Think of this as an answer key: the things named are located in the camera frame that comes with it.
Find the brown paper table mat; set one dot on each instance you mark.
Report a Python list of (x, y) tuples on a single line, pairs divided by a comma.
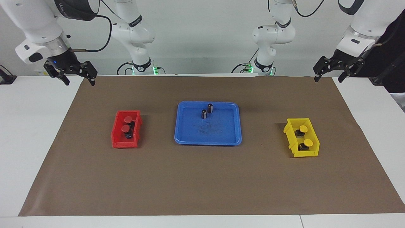
[(202, 177)]

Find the red push button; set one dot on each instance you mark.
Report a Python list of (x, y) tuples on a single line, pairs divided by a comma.
[(127, 119), (126, 128)]

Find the red plastic bin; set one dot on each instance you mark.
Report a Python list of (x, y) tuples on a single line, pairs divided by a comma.
[(118, 141)]

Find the yellow push button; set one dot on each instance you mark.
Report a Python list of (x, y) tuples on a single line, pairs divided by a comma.
[(303, 128), (308, 142)]

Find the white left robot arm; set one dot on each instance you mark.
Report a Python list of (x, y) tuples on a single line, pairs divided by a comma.
[(275, 31)]

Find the black cylindrical capacitor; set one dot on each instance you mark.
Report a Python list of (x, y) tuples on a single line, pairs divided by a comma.
[(204, 114), (210, 108)]

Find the yellow plastic bin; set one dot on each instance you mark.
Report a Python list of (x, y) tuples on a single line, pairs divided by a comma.
[(305, 153)]

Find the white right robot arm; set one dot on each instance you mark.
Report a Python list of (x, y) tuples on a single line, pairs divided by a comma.
[(31, 19)]

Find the blue plastic tray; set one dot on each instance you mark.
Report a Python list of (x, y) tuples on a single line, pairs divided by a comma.
[(221, 133)]

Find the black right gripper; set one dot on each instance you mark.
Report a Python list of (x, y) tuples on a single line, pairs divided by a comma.
[(65, 61)]

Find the black panel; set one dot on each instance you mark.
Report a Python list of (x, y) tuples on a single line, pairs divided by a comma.
[(394, 38)]

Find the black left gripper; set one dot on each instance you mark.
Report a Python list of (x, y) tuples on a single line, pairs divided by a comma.
[(346, 60)]

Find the black table clamp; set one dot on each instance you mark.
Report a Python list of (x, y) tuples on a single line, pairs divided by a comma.
[(6, 77)]

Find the black clamp stand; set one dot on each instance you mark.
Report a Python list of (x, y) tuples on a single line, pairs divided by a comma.
[(378, 81)]

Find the green lit base connector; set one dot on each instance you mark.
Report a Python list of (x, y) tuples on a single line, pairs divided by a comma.
[(248, 68), (156, 70)]

